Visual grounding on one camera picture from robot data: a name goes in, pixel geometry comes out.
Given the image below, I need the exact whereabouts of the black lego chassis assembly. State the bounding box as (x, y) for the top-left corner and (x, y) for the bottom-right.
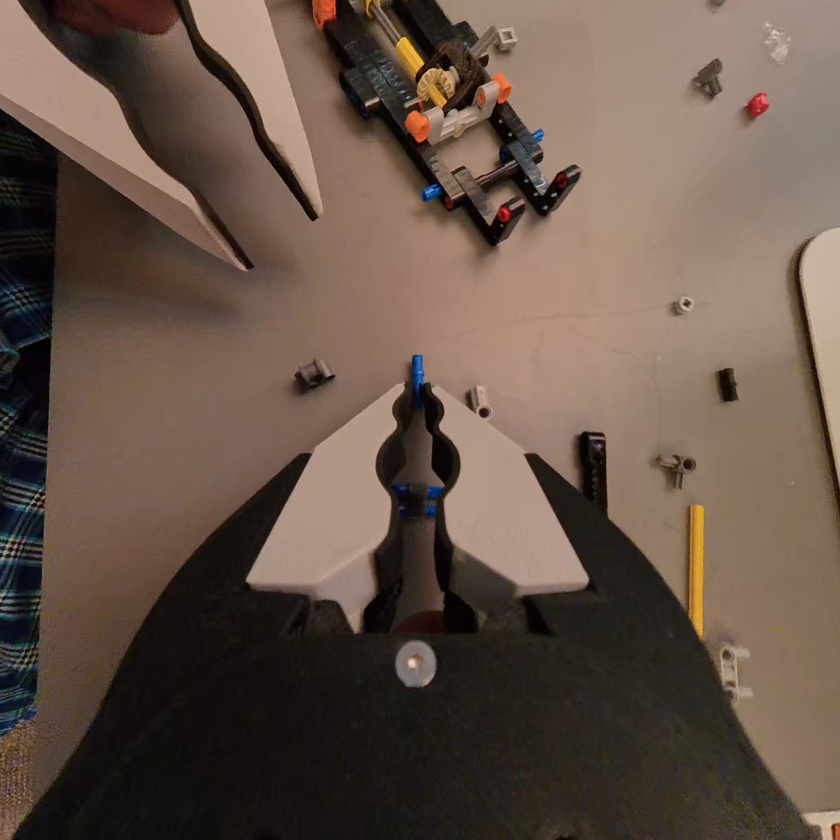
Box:
(314, 0), (583, 248)

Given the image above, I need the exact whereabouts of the blue plaid shirt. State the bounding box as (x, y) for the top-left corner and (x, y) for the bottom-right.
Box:
(0, 115), (59, 736)

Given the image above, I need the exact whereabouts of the yellow lego axle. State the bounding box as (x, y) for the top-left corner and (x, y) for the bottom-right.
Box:
(688, 504), (706, 639)

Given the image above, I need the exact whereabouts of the white board with rounded corners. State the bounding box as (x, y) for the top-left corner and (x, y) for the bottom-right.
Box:
(797, 226), (840, 506)

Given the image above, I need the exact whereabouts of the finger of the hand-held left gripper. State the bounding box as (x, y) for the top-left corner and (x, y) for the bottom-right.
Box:
(0, 0), (255, 271)
(177, 0), (324, 222)

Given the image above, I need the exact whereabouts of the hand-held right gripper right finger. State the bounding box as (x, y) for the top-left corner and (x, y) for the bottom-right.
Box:
(423, 384), (589, 634)

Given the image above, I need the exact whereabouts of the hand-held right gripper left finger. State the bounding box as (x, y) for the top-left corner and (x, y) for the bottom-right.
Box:
(246, 384), (417, 634)

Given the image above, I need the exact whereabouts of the long black lego rack beam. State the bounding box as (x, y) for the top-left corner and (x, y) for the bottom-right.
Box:
(579, 431), (610, 516)

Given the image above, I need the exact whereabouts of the small dark grey axle connector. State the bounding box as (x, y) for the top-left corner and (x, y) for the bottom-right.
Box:
(656, 453), (698, 490)

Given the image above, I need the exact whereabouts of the dark grey lego connector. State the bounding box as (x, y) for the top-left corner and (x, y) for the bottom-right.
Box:
(293, 358), (337, 393)

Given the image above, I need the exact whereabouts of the grey connector with blue pins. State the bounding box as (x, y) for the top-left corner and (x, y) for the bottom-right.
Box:
(392, 482), (444, 519)

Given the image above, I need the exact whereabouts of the light grey lego cross connector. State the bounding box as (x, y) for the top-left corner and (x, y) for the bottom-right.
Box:
(715, 642), (754, 706)

